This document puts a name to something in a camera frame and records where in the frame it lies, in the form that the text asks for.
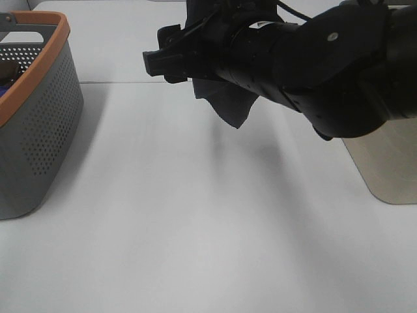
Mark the grey perforated basket orange rim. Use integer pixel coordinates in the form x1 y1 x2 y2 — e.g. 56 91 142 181
1 11 84 220

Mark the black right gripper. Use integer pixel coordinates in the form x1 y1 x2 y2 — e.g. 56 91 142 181
142 12 241 83

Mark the beige basket grey rim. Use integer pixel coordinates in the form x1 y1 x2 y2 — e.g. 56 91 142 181
343 118 416 205

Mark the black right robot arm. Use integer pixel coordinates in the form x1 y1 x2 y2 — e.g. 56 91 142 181
143 1 416 140

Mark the blue cloth in basket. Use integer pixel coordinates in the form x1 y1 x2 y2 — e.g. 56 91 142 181
0 86 8 97

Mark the dark navy towel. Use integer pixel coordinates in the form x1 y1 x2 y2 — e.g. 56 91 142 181
185 1 273 128

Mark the brown towel in basket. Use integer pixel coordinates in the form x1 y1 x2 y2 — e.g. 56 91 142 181
0 61 20 85

